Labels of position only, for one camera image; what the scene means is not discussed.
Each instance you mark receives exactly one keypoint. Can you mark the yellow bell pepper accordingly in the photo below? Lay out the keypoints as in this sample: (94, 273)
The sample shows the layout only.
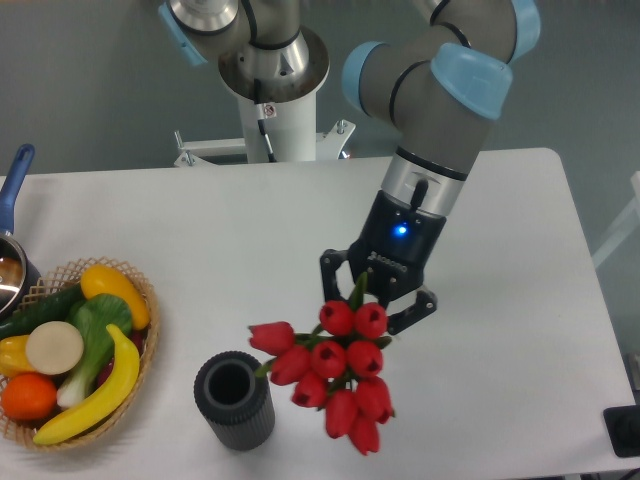
(13, 360)

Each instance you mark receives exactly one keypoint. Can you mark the beige round disc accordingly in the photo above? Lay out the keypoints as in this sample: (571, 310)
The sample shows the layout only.
(54, 348)

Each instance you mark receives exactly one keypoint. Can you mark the green cucumber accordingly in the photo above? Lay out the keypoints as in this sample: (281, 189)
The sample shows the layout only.
(54, 307)

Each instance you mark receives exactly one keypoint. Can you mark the red fruit in basket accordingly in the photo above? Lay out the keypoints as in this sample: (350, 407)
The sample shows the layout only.
(138, 339)

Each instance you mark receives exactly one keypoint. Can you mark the white frame at right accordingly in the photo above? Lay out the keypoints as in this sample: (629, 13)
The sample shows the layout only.
(625, 223)

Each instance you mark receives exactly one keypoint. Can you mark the red tulip bouquet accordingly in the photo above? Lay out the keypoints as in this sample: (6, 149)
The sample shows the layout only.
(336, 368)

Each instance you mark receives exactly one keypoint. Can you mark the yellow banana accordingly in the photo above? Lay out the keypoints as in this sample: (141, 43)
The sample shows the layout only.
(103, 401)

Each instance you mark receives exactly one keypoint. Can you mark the black device at table edge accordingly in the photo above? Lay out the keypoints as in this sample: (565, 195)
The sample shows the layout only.
(622, 425)

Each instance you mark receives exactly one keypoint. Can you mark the woven wicker basket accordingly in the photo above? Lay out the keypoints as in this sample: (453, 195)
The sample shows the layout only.
(56, 280)

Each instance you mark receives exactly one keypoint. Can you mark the dark grey ribbed vase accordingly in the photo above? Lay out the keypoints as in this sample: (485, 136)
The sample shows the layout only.
(236, 403)

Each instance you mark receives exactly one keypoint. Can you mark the green bok choy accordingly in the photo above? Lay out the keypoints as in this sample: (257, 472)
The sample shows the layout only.
(91, 319)

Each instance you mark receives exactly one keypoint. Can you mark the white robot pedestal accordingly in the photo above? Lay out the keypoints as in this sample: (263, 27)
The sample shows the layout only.
(275, 90)

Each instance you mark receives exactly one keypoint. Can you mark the yellow lemon squash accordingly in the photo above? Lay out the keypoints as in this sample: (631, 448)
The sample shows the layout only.
(101, 279)

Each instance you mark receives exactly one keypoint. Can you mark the orange fruit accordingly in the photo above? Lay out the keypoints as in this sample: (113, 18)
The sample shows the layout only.
(29, 396)

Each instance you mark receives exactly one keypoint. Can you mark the blue handled saucepan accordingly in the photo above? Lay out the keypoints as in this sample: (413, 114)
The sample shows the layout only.
(18, 274)

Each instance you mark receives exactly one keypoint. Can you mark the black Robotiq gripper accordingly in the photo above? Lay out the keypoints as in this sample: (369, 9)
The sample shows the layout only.
(392, 248)

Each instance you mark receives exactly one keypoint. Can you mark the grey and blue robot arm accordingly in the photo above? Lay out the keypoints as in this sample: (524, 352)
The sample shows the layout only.
(442, 92)

